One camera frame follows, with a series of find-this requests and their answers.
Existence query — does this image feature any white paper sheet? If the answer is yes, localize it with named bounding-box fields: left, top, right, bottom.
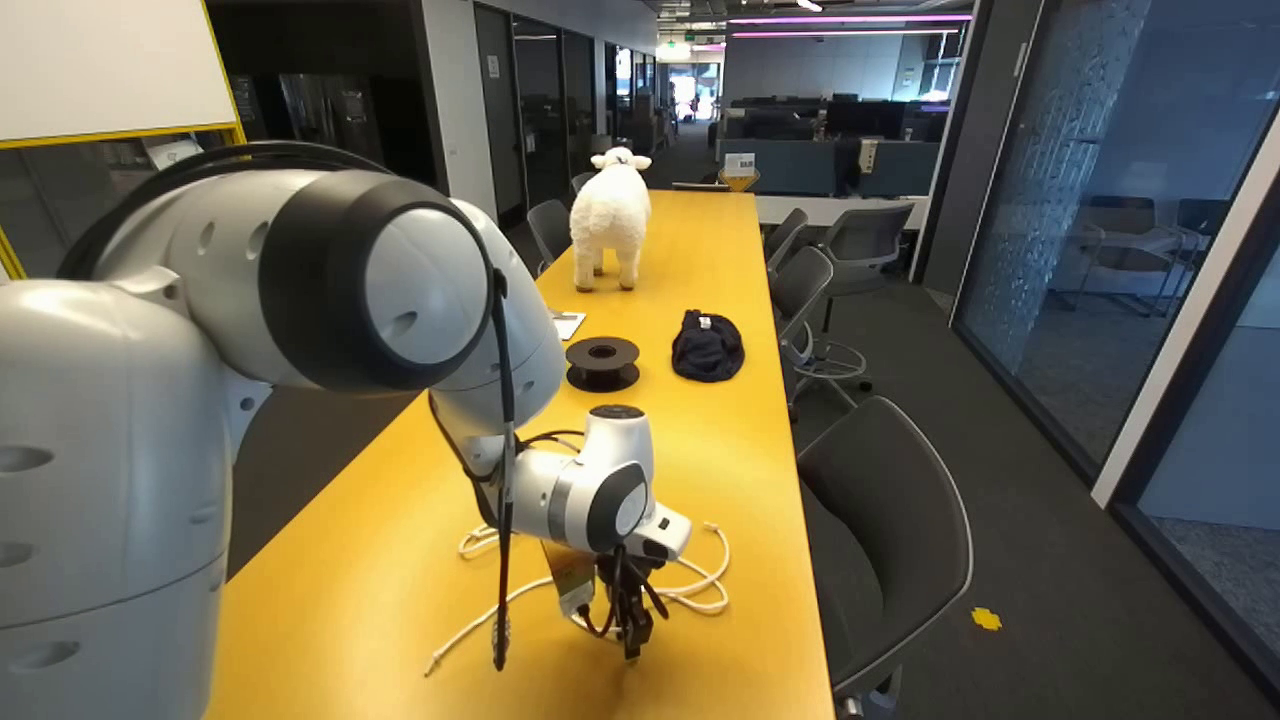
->
left=535, top=308, right=592, bottom=343

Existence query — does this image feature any tan wrist camera mount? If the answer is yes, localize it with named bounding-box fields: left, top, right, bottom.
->
left=535, top=534, right=598, bottom=626

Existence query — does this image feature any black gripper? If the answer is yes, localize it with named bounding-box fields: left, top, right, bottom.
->
left=592, top=534, right=671, bottom=664

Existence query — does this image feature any grey background table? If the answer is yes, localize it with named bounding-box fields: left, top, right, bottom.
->
left=753, top=193, right=926, bottom=232

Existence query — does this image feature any textured grey column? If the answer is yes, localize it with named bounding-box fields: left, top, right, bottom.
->
left=950, top=0, right=1157, bottom=470

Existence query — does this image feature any whiteboard with yellow frame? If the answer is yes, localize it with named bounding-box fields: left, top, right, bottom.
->
left=0, top=0, right=251, bottom=151

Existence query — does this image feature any grey office chair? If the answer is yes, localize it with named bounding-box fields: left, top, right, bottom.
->
left=524, top=196, right=575, bottom=262
left=815, top=196, right=915, bottom=276
left=763, top=204, right=812, bottom=273
left=794, top=391, right=981, bottom=702
left=766, top=243, right=871, bottom=391

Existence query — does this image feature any white plush sheep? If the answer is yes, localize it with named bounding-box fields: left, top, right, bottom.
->
left=569, top=143, right=657, bottom=297

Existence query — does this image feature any chair behind glass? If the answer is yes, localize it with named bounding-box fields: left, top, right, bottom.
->
left=1063, top=196, right=1205, bottom=317

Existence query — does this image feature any black crumpled cloth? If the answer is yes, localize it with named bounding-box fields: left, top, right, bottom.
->
left=667, top=308, right=749, bottom=388

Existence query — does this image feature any pink ceiling light strip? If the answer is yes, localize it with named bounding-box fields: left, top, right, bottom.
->
left=729, top=10, right=975, bottom=39

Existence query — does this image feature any black empty spool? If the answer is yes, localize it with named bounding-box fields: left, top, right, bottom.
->
left=562, top=331, right=642, bottom=394

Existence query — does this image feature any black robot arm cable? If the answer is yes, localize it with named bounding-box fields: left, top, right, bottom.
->
left=54, top=135, right=526, bottom=674

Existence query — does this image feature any white glass wall frame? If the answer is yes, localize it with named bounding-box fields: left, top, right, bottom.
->
left=1087, top=111, right=1280, bottom=510

